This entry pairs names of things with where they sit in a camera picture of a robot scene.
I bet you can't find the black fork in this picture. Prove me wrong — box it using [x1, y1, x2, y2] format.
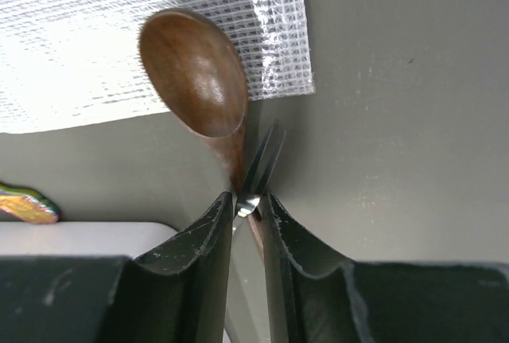
[235, 123, 286, 219]

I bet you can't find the brown wooden spoon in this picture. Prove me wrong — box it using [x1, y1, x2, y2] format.
[137, 7, 266, 260]

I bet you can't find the clear mesh zip pouch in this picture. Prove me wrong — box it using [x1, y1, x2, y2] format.
[1, 0, 315, 134]

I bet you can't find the iridescent knife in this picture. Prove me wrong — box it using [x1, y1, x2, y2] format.
[1, 183, 60, 224]

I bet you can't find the white cutlery tray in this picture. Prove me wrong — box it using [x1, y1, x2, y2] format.
[1, 221, 177, 258]

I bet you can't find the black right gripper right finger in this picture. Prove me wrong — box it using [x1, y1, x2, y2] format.
[262, 193, 508, 342]

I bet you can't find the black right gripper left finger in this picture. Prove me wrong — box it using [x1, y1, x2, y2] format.
[1, 192, 233, 342]

